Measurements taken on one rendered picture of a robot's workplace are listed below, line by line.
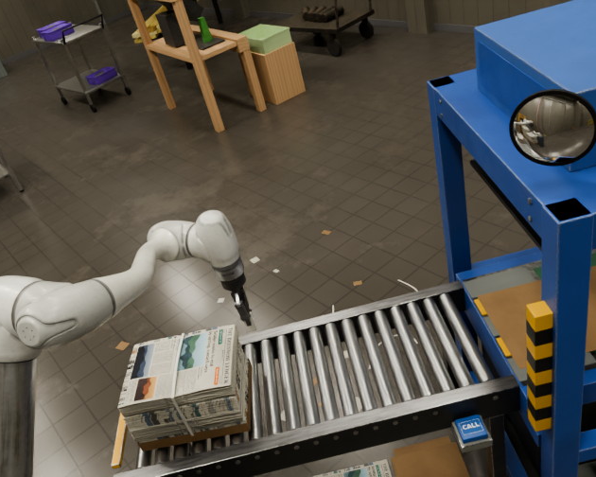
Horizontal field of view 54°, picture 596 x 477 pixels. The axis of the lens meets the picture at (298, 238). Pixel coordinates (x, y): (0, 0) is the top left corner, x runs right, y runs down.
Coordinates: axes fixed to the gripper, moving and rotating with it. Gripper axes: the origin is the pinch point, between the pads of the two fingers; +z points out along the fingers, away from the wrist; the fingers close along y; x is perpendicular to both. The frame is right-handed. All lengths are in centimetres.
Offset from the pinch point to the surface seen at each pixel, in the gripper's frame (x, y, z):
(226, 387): -11.0, 14.4, 10.9
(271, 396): -1.7, 1.9, 33.0
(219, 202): -45, -293, 111
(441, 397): 53, 20, 33
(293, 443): 4.2, 23.0, 33.5
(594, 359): 103, 20, 33
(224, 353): -11.2, 0.5, 9.8
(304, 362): 11.7, -9.6, 32.9
